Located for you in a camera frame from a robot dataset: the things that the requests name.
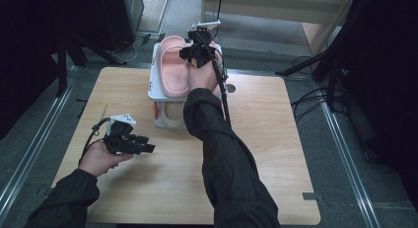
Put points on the black metal stand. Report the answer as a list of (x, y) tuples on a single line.
[(61, 70), (332, 76)]

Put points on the metal floor rail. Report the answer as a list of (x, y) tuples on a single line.
[(348, 165), (36, 142)]

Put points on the dark cabinet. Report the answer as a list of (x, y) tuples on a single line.
[(118, 17)]

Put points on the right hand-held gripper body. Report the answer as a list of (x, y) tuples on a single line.
[(202, 52)]

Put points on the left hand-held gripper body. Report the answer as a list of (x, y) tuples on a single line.
[(121, 144)]

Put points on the light wooden partition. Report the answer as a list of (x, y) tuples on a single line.
[(279, 7)]

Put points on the round black table grommet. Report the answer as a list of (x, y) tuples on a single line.
[(231, 88)]

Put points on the person's left hand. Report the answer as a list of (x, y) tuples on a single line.
[(98, 160)]

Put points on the white two-tier shoe rack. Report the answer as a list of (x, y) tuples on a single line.
[(154, 76)]

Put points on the cream perforated clog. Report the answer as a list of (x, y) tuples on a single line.
[(173, 114)]

